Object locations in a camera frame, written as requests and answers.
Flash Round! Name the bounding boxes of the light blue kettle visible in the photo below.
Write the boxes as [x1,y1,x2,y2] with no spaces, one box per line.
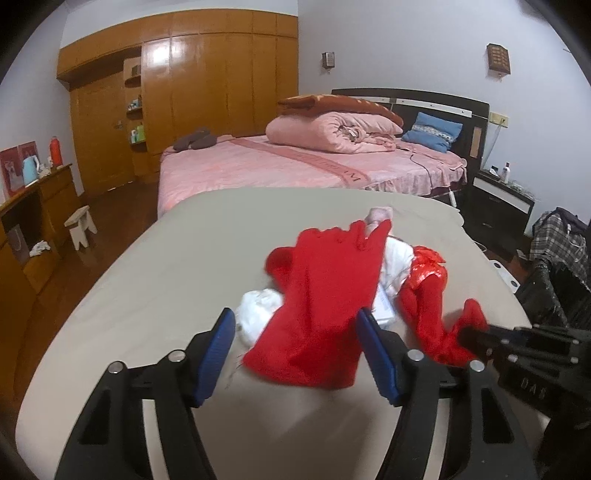
[22,155,40,187]

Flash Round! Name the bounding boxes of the plaid clothing on chair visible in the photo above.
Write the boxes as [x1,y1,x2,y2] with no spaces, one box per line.
[529,207,590,285]

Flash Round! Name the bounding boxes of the red picture frame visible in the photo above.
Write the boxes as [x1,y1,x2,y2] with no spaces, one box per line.
[1,141,39,198]

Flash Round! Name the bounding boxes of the brown folded blanket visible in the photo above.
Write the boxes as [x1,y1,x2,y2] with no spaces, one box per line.
[277,94,404,128]

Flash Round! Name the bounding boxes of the white bottle on nightstand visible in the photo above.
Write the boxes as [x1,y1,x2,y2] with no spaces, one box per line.
[500,162,511,184]

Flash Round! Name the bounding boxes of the white tissue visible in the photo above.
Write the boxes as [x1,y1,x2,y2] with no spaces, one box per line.
[235,288,283,348]

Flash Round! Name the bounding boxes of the wooden wardrobe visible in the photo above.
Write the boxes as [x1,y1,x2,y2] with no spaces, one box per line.
[56,9,298,197]

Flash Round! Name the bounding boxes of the folded pink quilt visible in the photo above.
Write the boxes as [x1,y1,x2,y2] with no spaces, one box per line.
[266,112,403,154]

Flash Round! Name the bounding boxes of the blue pillow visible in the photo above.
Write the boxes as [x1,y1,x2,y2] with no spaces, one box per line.
[402,112,463,153]

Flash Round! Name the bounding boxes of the black nightstand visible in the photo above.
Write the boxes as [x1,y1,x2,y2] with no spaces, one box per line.
[461,171,535,257]

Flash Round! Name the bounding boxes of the pink rolled sock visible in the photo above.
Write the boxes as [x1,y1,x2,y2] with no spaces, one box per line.
[365,206,394,234]

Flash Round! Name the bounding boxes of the pink bed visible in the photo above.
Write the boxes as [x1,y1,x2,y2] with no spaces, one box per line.
[157,136,468,217]

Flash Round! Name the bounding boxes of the small white stool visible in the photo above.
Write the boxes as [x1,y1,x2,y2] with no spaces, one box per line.
[64,205,98,251]

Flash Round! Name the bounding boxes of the red thermos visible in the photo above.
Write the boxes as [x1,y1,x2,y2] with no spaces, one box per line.
[49,136,63,167]

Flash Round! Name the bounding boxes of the wall intercom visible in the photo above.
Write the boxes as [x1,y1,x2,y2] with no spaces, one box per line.
[322,51,335,71]

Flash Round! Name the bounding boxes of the dark slippers on bed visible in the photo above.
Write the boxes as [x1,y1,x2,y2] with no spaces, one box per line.
[172,128,217,152]

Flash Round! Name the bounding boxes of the red plastic bag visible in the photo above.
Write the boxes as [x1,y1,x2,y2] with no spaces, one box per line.
[397,246,488,367]

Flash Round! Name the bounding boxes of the wooden desk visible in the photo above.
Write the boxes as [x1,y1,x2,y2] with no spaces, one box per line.
[1,165,81,321]

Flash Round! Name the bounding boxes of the black trash bin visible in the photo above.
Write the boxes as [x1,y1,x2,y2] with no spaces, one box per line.
[516,259,590,331]

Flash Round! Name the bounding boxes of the red rubber glove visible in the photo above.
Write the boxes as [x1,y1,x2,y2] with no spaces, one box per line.
[242,220,392,389]

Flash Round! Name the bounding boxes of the black headboard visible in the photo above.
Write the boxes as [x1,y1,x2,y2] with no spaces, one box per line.
[332,87,490,176]

